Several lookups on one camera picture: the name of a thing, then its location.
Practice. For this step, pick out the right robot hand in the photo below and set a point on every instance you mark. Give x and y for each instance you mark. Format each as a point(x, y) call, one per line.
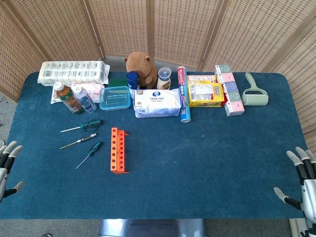
point(308, 187)

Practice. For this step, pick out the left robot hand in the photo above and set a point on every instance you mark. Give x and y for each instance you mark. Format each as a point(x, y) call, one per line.
point(5, 160)

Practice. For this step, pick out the long green-black screwdriver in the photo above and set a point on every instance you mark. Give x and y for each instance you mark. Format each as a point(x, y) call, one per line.
point(86, 125)

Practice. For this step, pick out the short green-black screwdriver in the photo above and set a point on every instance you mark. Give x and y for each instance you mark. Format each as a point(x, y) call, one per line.
point(95, 148)

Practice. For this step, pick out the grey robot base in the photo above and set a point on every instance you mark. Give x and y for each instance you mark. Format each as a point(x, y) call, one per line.
point(153, 228)

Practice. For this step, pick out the orange screwdriver rack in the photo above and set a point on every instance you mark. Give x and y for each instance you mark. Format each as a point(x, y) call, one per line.
point(114, 148)

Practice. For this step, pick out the silver metal precision screwdriver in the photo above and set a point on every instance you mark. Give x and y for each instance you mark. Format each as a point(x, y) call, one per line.
point(86, 138)

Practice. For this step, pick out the green tea bottle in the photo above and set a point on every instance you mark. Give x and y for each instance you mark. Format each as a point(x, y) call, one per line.
point(70, 100)

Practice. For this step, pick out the clear water bottle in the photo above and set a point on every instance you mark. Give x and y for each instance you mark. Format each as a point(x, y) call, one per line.
point(86, 101)

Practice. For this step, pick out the light green lint roller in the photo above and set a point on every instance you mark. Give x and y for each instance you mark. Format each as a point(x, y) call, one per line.
point(254, 98)

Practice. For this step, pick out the white toilet paper pack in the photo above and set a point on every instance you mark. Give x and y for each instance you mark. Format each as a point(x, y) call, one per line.
point(71, 71)

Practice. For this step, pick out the pink white plastic bag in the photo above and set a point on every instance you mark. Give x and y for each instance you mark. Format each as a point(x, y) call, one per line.
point(95, 90)

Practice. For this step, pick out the blue felt table cover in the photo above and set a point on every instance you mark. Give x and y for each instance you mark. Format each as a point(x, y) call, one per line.
point(197, 160)

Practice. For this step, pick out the pastel tissue box pack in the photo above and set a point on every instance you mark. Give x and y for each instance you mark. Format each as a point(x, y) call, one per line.
point(232, 93)

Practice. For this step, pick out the clear container blue lid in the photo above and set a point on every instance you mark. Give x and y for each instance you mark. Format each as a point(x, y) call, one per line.
point(114, 98)

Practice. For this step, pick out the yellow Lipo snack bag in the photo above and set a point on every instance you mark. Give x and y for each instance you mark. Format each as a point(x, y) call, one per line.
point(205, 95)

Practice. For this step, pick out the blue spray can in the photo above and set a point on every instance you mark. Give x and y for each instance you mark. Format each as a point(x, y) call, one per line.
point(132, 80)

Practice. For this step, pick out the yellow white carton box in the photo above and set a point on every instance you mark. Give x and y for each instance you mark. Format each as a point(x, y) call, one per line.
point(201, 78)

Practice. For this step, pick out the plastic wrap roll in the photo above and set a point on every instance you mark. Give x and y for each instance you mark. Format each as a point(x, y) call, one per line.
point(184, 98)

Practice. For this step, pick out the white wet wipes pack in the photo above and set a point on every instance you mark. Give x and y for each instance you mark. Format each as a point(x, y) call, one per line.
point(158, 102)

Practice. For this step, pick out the brown capybara plush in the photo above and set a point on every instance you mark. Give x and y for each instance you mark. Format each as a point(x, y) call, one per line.
point(145, 69)

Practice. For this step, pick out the white sauce bottle clear cap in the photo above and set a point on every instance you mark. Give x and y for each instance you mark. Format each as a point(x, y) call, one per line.
point(164, 82)

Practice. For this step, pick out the wicker folding screen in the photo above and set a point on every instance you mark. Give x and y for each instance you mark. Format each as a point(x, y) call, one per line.
point(123, 24)

